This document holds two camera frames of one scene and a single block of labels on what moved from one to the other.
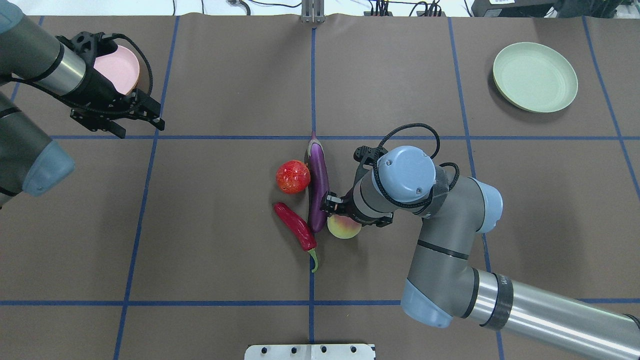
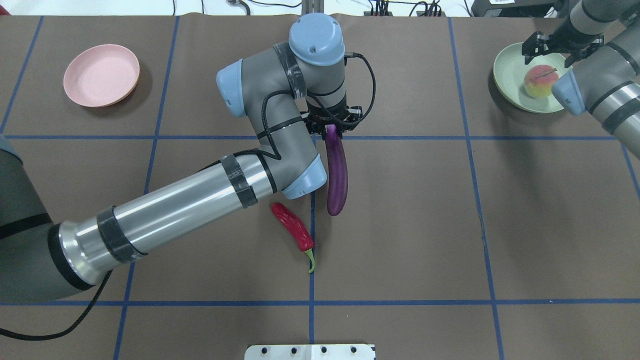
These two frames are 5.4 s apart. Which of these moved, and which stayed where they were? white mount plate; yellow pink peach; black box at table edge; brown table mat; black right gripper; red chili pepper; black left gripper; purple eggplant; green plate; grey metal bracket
Moved: black right gripper; purple eggplant; yellow pink peach; black left gripper
Stayed: brown table mat; green plate; red chili pepper; black box at table edge; grey metal bracket; white mount plate
